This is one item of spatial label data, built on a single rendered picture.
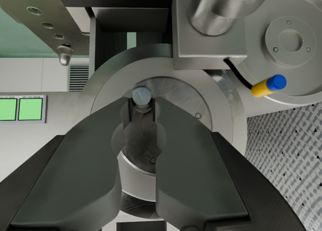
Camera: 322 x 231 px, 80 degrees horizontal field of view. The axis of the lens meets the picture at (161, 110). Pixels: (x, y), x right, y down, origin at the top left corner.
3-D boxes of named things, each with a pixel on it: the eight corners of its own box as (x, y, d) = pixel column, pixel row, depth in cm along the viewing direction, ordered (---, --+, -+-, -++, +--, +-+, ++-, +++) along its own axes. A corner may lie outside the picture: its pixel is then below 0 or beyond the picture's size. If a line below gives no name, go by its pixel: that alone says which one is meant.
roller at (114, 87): (228, 55, 16) (239, 198, 15) (180, 105, 42) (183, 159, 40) (89, 56, 16) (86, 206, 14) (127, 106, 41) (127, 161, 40)
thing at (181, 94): (162, 200, 14) (89, 123, 14) (160, 192, 15) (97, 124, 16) (234, 125, 14) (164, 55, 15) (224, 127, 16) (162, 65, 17)
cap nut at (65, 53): (69, 45, 48) (68, 63, 47) (75, 51, 52) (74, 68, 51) (54, 45, 48) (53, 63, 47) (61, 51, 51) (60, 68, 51)
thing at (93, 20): (98, -101, 20) (94, 76, 17) (127, 28, 43) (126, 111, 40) (93, -101, 19) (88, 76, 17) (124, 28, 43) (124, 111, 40)
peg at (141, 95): (125, 93, 12) (144, 80, 12) (130, 101, 14) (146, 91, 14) (138, 112, 11) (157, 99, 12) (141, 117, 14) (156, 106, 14)
